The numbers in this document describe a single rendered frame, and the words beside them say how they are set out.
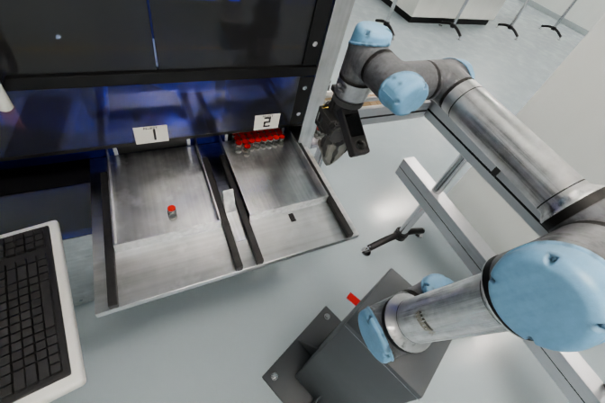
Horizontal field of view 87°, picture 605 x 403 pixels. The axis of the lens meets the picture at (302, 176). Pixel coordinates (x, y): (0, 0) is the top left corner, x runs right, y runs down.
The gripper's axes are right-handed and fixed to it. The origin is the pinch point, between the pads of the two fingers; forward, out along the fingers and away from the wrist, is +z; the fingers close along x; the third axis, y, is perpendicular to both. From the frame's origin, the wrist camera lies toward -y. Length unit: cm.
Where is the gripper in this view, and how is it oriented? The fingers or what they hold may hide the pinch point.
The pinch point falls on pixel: (329, 163)
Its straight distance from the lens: 84.5
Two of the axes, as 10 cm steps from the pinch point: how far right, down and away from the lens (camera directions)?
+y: -3.9, -7.4, 5.5
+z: -2.0, 6.5, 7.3
